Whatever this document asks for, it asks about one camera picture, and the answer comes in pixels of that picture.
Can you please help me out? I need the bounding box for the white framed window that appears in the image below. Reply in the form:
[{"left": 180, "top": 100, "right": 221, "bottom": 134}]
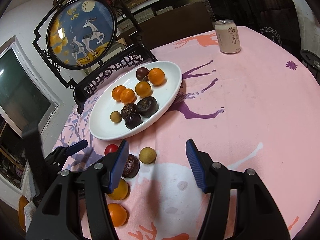
[{"left": 0, "top": 36, "right": 63, "bottom": 135}]

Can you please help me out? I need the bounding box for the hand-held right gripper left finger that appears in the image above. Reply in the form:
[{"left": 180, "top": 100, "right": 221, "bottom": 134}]
[{"left": 25, "top": 139, "right": 130, "bottom": 240}]

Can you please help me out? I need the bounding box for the reddish brown plum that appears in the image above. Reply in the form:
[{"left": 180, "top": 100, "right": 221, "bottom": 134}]
[{"left": 136, "top": 67, "right": 150, "bottom": 82}]

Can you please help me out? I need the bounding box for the large dark wrinkled fruit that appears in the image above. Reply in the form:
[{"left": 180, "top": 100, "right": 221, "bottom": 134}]
[{"left": 122, "top": 155, "right": 140, "bottom": 178}]

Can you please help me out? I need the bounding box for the pale pink drink can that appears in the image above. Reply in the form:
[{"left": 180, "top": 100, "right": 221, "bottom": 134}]
[{"left": 214, "top": 19, "right": 242, "bottom": 54}]

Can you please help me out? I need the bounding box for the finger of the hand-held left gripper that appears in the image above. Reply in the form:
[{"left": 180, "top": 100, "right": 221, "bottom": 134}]
[
  {"left": 44, "top": 152, "right": 70, "bottom": 174},
  {"left": 56, "top": 140, "right": 88, "bottom": 157}
]

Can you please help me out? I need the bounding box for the black round stool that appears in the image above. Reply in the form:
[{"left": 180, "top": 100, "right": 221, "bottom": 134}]
[{"left": 299, "top": 49, "right": 320, "bottom": 80}]

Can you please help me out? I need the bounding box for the brown flat board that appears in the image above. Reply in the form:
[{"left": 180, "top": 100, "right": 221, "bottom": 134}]
[{"left": 140, "top": 4, "right": 215, "bottom": 53}]

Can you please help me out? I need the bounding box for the round deer picture screen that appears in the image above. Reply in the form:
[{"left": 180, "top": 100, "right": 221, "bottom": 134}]
[{"left": 33, "top": 0, "right": 160, "bottom": 114}]

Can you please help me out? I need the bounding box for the white oval plate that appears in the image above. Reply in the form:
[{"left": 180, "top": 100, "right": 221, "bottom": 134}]
[{"left": 89, "top": 61, "right": 182, "bottom": 140}]

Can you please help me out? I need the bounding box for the orange seat cushion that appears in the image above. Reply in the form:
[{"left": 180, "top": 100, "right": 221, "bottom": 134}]
[{"left": 18, "top": 195, "right": 38, "bottom": 233}]

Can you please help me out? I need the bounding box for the orange mandarin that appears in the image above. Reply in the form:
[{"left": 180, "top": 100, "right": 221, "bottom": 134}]
[
  {"left": 148, "top": 68, "right": 166, "bottom": 86},
  {"left": 111, "top": 85, "right": 127, "bottom": 102}
]

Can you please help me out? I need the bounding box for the large bumpy mandarin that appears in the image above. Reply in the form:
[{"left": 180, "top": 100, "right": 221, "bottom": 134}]
[{"left": 108, "top": 203, "right": 127, "bottom": 227}]

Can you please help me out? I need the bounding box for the red cherry tomato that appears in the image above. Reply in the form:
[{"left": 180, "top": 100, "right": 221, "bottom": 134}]
[{"left": 104, "top": 144, "right": 118, "bottom": 156}]

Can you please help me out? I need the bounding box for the yellow-orange round citrus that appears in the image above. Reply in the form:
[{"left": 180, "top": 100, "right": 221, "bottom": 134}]
[{"left": 135, "top": 81, "right": 152, "bottom": 97}]

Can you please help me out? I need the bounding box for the pink printed tablecloth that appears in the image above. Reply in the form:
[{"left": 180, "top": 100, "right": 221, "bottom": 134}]
[{"left": 54, "top": 26, "right": 320, "bottom": 240}]

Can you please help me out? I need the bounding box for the smooth round orange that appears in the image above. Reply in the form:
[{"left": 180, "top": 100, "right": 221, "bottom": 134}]
[{"left": 107, "top": 179, "right": 130, "bottom": 201}]

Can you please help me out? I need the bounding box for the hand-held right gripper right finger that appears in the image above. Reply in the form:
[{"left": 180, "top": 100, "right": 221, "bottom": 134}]
[{"left": 185, "top": 139, "right": 292, "bottom": 240}]

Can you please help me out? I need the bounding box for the oval orange citrus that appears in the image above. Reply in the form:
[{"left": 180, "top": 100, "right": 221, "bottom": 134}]
[{"left": 120, "top": 88, "right": 136, "bottom": 104}]

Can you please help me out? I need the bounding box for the tan longan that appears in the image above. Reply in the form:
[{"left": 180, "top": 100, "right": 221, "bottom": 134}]
[
  {"left": 110, "top": 111, "right": 122, "bottom": 124},
  {"left": 139, "top": 147, "right": 157, "bottom": 165}
]

